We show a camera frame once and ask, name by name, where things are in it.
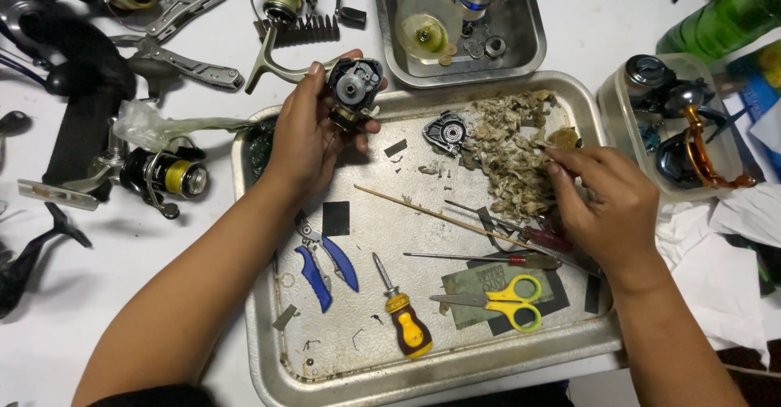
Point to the person's right hand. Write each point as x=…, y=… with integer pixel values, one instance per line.
x=610, y=211

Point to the black square patch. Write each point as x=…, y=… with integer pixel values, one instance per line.
x=335, y=219

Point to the grey fishing reel body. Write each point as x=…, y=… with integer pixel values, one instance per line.
x=357, y=86

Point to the clear crumpled plastic bag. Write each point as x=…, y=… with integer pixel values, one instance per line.
x=146, y=123

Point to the black spinning reel yellow line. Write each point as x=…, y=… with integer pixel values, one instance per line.
x=165, y=175

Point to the yellow and red stubby screwdriver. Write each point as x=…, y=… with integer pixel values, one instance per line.
x=409, y=327

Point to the black toothed comb part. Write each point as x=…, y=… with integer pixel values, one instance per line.
x=305, y=31

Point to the small metal tray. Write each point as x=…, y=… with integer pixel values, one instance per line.
x=518, y=28

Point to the white crumpled cloth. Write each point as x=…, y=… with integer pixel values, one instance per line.
x=714, y=272

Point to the green sandpaper sheet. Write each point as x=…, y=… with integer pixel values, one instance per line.
x=470, y=288

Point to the green bottle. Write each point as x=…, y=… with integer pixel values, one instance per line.
x=726, y=19

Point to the silver folding multitool pliers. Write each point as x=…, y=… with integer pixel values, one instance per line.
x=189, y=68

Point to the small black strip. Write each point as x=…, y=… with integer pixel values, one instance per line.
x=395, y=148

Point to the small metal bearing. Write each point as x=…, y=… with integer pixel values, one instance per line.
x=495, y=47

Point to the large metal tray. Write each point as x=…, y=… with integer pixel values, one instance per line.
x=366, y=224

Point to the blue packet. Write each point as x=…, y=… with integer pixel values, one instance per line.
x=756, y=89

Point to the thin wooden stick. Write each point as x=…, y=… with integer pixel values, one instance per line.
x=427, y=211

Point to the large black reel body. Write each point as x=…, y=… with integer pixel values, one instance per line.
x=85, y=71

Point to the clear plastic container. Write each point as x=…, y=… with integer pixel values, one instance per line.
x=616, y=114

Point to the dark metal spool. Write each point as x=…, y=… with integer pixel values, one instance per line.
x=647, y=74

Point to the long black strip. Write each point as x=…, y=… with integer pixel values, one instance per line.
x=592, y=294

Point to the person's left hand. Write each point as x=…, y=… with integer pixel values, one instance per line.
x=302, y=138

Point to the black reel side cover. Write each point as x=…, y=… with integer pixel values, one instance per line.
x=445, y=132

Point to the small grey strip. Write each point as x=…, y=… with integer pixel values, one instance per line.
x=285, y=317

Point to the pile of dirty cotton wads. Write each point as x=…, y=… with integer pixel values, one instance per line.
x=512, y=150

